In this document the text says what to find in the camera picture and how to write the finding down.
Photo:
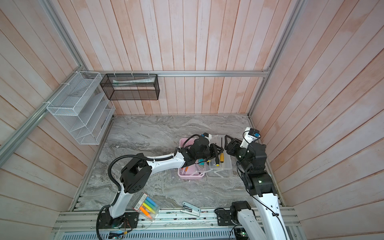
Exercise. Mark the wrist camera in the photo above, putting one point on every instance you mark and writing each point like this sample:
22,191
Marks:
207,136
250,135

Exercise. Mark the highlighter pen pack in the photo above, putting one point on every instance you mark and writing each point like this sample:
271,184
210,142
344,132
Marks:
147,207

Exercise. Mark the black mesh basket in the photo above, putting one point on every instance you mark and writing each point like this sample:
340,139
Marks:
131,87

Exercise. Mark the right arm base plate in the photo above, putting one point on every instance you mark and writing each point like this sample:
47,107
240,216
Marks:
223,217

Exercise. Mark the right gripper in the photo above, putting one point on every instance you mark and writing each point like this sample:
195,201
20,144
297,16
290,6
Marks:
235,145

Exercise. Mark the white stapler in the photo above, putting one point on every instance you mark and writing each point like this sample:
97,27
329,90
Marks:
190,209

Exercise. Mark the orange handled screwdriver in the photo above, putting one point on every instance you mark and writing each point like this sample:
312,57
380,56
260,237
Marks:
222,153

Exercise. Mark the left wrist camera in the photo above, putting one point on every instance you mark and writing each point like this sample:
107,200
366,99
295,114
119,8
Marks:
207,136

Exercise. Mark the black yellow screwdriver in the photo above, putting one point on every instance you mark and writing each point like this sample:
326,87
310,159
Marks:
217,159

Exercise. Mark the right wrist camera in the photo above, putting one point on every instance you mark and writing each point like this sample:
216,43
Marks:
250,135

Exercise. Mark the aluminium mounting rail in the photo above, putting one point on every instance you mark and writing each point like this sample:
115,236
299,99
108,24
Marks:
166,219

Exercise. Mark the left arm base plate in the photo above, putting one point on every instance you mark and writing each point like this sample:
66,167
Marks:
128,220

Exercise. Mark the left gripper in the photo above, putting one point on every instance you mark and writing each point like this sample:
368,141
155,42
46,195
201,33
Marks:
214,147

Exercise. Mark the white wire mesh shelf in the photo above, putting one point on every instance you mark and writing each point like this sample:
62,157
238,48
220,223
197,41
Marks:
81,109

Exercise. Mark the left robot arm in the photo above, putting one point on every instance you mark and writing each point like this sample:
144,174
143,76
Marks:
135,174

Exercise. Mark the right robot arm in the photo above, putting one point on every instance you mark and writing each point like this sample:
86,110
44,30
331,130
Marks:
262,189

